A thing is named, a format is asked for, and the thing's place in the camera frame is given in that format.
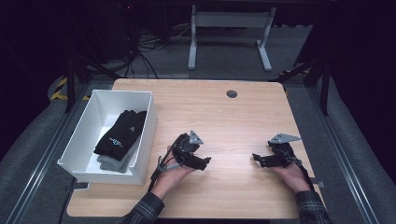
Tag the yellow black hazard tape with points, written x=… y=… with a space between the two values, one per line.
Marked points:
x=60 y=90

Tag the grey round table grommet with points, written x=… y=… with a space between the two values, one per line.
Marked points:
x=231 y=94

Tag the person's right hand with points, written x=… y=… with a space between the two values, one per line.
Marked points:
x=292 y=177

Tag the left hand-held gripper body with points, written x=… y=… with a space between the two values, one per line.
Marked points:
x=185 y=151

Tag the white storage box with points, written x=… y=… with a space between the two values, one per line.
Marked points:
x=109 y=105

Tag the grey metal stand frame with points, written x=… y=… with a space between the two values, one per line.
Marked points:
x=230 y=19

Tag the grey mitten with label patch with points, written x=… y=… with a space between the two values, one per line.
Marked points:
x=115 y=168

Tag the aluminium floor rail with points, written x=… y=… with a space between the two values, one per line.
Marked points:
x=40 y=168
x=345 y=165

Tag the small grey metal bracket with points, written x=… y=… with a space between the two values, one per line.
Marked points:
x=319 y=183

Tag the person's left hand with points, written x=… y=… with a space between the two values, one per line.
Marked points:
x=172 y=179

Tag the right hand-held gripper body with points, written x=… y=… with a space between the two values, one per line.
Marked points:
x=280 y=155

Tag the black tripod stand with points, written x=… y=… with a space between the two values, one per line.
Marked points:
x=71 y=84
x=325 y=90

